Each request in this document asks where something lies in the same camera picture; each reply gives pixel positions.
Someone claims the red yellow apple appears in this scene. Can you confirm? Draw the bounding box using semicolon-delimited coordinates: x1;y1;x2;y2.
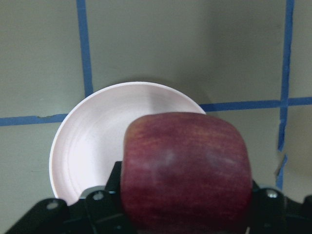
121;113;252;234

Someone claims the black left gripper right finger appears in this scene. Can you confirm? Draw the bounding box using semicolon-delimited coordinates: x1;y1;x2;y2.
243;179;312;234

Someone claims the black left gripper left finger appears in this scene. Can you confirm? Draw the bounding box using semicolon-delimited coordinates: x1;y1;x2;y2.
7;161;137;234

